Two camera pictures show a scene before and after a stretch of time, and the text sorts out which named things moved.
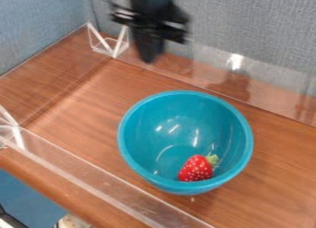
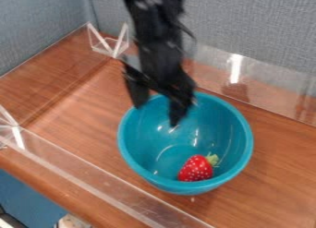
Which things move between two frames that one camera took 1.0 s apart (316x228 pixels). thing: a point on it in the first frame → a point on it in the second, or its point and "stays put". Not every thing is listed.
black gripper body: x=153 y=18 → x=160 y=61
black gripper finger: x=145 y=44 → x=139 y=90
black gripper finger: x=156 y=46 → x=180 y=105
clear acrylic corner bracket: x=109 y=46 stays put
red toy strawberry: x=197 y=168 stays put
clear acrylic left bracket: x=11 y=135 stays put
